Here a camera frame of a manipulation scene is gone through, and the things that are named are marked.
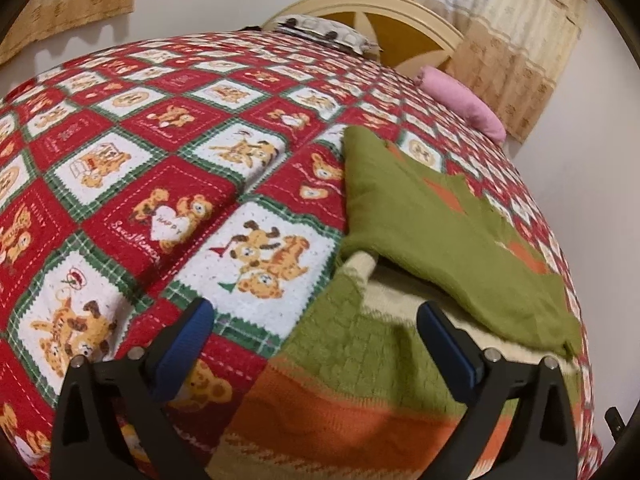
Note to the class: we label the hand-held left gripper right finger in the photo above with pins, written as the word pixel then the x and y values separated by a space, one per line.
pixel 447 347

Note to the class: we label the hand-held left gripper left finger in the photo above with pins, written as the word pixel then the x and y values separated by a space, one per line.
pixel 186 345

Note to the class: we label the green orange knit sweater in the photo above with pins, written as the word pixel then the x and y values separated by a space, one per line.
pixel 415 220

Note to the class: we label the small black object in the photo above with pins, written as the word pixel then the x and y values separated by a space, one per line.
pixel 614 421

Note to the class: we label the red bear printed blanket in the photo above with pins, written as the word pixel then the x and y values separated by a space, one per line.
pixel 165 160

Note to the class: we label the pink pillow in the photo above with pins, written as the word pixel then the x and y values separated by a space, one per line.
pixel 457 95

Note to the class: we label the beige patterned window curtain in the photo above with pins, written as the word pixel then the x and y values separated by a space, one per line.
pixel 520 35
pixel 75 5

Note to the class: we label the cream wooden bed headboard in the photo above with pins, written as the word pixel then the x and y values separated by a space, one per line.
pixel 400 15

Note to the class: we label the white patterned pillow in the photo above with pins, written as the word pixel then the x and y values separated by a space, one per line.
pixel 330 30

